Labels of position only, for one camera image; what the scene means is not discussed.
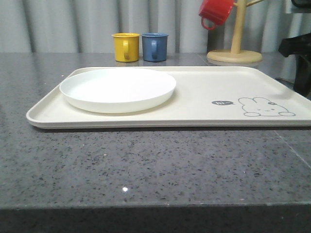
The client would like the white round plate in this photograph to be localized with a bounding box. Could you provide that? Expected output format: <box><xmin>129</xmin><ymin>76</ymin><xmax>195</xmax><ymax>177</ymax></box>
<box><xmin>59</xmin><ymin>67</ymin><xmax>177</xmax><ymax>114</ymax></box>

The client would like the blue mug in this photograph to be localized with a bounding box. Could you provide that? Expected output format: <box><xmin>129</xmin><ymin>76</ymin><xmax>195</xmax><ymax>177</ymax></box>
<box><xmin>141</xmin><ymin>33</ymin><xmax>169</xmax><ymax>62</ymax></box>

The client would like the wooden mug tree stand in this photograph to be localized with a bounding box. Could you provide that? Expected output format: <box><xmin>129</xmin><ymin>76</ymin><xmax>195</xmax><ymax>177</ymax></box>
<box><xmin>207</xmin><ymin>0</ymin><xmax>262</xmax><ymax>63</ymax></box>

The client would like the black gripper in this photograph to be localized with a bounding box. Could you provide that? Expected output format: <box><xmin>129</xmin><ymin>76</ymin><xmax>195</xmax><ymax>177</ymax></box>
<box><xmin>278</xmin><ymin>0</ymin><xmax>311</xmax><ymax>97</ymax></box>

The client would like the cream rabbit serving tray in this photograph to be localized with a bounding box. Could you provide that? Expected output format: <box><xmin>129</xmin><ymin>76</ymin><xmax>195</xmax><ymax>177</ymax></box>
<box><xmin>26</xmin><ymin>66</ymin><xmax>311</xmax><ymax>129</ymax></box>

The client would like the yellow mug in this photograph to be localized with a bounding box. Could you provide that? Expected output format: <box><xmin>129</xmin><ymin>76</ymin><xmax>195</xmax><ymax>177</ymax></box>
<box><xmin>112</xmin><ymin>33</ymin><xmax>140</xmax><ymax>63</ymax></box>

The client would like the red mug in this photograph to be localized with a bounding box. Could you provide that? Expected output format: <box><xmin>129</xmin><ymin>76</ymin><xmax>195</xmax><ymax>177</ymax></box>
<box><xmin>198</xmin><ymin>0</ymin><xmax>235</xmax><ymax>30</ymax></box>

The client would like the grey curtain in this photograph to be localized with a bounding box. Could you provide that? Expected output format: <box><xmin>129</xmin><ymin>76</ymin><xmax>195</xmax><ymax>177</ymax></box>
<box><xmin>0</xmin><ymin>0</ymin><xmax>311</xmax><ymax>53</ymax></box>

